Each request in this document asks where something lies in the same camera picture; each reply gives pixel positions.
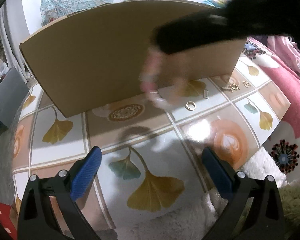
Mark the pink bead bracelet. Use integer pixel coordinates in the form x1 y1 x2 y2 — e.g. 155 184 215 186
139 45 191 107

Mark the brown cardboard box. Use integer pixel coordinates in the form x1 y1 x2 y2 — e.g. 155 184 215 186
19 0 246 117

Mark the pink floral blanket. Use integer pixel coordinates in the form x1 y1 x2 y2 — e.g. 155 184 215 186
244 36 300 183

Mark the white fluffy rug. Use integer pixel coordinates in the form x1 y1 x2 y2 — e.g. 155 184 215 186
115 147 286 240

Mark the ginkgo patterned mat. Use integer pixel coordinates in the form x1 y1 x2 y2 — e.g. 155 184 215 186
12 55 280 230

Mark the small silver earring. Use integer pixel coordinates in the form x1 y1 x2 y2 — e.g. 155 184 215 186
203 89 209 99

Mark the grey storage box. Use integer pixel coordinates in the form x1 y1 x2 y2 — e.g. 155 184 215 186
0 68 29 128

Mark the grey window curtain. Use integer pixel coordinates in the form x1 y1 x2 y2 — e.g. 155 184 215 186
0 0 31 82

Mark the gold chain clasp jewelry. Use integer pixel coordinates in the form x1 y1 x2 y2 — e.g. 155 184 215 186
221 83 240 93

